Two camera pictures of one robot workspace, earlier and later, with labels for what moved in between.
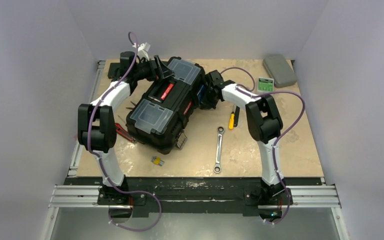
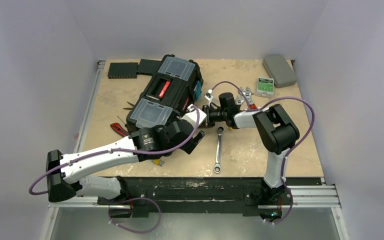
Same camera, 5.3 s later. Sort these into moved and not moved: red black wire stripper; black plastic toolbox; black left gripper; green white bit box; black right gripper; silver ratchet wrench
Moved: black left gripper; black right gripper
Not moved: red black wire stripper; silver ratchet wrench; green white bit box; black plastic toolbox
